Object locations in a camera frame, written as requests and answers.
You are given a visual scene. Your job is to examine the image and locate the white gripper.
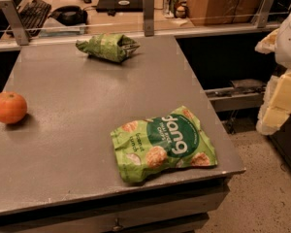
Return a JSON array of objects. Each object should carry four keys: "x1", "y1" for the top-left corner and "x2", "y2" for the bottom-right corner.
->
[{"x1": 255, "y1": 13, "x2": 291, "y2": 135}]

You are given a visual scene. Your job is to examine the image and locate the green jalapeno chip bag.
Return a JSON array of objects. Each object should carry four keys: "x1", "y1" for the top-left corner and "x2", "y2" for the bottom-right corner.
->
[{"x1": 76, "y1": 33, "x2": 140, "y2": 63}]

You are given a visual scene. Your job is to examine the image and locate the green rice chip bag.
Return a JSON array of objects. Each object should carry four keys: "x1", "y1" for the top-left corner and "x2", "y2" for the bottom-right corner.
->
[{"x1": 111, "y1": 106, "x2": 217, "y2": 183}]

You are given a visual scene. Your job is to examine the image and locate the brown cardboard box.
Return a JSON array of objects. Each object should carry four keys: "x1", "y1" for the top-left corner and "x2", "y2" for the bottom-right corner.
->
[{"x1": 186, "y1": 0, "x2": 262, "y2": 26}]

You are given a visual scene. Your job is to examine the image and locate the glass jar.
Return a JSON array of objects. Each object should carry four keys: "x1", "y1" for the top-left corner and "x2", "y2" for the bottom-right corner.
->
[{"x1": 162, "y1": 0, "x2": 178, "y2": 17}]

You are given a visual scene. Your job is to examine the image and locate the grey table drawer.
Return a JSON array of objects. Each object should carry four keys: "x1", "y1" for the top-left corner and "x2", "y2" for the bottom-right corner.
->
[{"x1": 0, "y1": 184, "x2": 229, "y2": 233}]

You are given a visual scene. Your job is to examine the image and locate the black laptop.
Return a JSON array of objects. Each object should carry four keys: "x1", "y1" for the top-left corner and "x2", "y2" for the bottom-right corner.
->
[{"x1": 96, "y1": 0, "x2": 143, "y2": 13}]

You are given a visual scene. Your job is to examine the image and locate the black headphones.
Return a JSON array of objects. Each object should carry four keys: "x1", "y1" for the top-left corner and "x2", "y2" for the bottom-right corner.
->
[{"x1": 50, "y1": 6, "x2": 88, "y2": 26}]

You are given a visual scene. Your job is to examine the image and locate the black computer keyboard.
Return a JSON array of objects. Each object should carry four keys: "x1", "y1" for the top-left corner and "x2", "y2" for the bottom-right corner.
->
[{"x1": 19, "y1": 0, "x2": 51, "y2": 37}]

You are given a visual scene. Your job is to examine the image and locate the orange fruit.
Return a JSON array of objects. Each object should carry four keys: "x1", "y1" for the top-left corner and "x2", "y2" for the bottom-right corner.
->
[{"x1": 0, "y1": 91, "x2": 27, "y2": 124}]

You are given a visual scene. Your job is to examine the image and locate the right metal bracket post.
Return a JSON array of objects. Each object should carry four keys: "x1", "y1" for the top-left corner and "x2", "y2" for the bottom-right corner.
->
[{"x1": 255, "y1": 0, "x2": 275, "y2": 28}]

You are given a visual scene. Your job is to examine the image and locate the metal bracket post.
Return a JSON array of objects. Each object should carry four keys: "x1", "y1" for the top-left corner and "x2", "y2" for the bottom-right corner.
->
[
  {"x1": 255, "y1": 0, "x2": 275, "y2": 28},
  {"x1": 0, "y1": 0, "x2": 30, "y2": 46},
  {"x1": 143, "y1": 0, "x2": 154, "y2": 37}
]

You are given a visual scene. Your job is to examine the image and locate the grey metal shelf rail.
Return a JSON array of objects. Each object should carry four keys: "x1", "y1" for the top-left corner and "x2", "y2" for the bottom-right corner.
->
[{"x1": 205, "y1": 79, "x2": 266, "y2": 112}]

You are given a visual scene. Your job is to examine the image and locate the middle metal bracket post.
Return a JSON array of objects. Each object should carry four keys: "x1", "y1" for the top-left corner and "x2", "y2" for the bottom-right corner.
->
[{"x1": 143, "y1": 0, "x2": 154, "y2": 37}]

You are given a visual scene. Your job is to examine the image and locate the left metal bracket post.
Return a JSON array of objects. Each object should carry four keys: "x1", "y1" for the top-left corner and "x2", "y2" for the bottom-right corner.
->
[{"x1": 0, "y1": 0, "x2": 30, "y2": 46}]

